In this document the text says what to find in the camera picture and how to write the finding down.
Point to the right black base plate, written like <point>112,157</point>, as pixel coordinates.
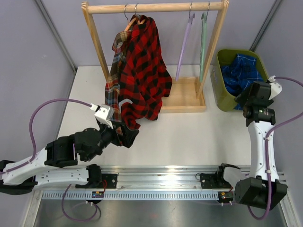
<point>213,181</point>

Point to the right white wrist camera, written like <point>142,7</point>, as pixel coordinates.
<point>275,87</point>

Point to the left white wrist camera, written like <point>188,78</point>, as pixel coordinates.
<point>103,114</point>

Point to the blue plaid shirt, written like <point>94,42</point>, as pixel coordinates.
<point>240,74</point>

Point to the wooden clothes rack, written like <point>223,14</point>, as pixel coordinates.
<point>187,93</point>

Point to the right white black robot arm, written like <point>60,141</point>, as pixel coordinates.
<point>261,188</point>

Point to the brown plaid shirt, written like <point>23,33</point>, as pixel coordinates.
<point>112,88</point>

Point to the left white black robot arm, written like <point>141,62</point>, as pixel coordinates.
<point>57,163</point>

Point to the mint green hanger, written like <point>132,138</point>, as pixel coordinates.
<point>203,42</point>

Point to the lilac hanger of blue shirt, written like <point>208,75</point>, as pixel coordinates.
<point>186,35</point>

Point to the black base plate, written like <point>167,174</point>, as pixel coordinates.
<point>109,181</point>
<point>213,181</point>

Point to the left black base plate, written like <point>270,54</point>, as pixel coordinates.
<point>109,181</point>

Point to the wooden hanger of brown shirt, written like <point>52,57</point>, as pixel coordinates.
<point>131,21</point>

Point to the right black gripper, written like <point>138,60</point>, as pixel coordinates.
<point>245,92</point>

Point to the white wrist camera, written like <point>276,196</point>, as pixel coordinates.
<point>275,87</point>
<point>103,114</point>

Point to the wooden hanger of red shirt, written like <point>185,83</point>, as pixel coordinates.
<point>138,18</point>

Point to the red black plaid shirt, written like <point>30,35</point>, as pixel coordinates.
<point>144,80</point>

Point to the green plastic basket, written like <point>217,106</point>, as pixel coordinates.
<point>224,100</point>

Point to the aluminium mounting rail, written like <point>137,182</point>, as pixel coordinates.
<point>177,183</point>

